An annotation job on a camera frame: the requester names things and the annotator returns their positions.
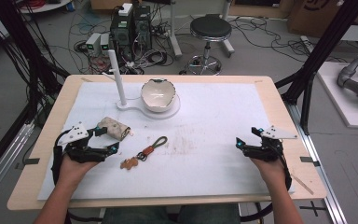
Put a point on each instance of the person's right hand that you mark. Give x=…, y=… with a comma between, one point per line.
x=273, y=172

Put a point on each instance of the white table leg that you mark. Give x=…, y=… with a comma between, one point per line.
x=227, y=37
x=174, y=28

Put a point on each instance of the grey power supply unit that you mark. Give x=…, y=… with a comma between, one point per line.
x=104, y=42
x=93, y=43

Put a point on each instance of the black round stool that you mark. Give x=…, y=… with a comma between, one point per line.
x=210, y=29

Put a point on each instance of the black metal frame strut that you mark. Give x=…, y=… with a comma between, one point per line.
x=323, y=46

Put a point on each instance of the black tape cross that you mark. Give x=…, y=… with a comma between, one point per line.
x=313, y=208

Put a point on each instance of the brown leather key fob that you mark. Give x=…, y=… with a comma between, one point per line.
x=129, y=163

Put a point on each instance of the beige pouch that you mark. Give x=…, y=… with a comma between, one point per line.
x=116, y=128

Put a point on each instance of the white table mat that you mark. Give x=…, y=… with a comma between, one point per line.
x=214, y=130

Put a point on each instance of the person's left hand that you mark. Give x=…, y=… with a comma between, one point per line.
x=73, y=172

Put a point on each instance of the white box on tower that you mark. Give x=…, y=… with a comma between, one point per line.
x=125, y=9

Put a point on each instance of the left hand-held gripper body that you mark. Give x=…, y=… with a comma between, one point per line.
x=77, y=151

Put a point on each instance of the white floor board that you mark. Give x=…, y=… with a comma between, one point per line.
x=338, y=102

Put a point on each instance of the black computer tower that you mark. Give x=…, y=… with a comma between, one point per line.
x=121, y=34
x=142, y=26

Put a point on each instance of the person's legs in jeans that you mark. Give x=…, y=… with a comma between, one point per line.
x=171, y=214

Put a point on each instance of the black tape strip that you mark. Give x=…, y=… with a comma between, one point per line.
x=309, y=160
x=31, y=161

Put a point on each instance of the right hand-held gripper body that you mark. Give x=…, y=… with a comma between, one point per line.
x=268, y=149

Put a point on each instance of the white stand with post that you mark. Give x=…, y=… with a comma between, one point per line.
x=118, y=77

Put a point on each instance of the large cardboard box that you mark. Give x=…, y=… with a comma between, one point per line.
x=317, y=15

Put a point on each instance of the aluminium rail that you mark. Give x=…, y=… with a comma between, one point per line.
x=320, y=155
x=3, y=161

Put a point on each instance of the thin wooden strip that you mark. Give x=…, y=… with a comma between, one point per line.
x=303, y=185

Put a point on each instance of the round white table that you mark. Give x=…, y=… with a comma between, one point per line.
x=43, y=6

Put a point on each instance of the white eggshell-shaped bowl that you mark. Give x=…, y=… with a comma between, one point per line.
x=158, y=96

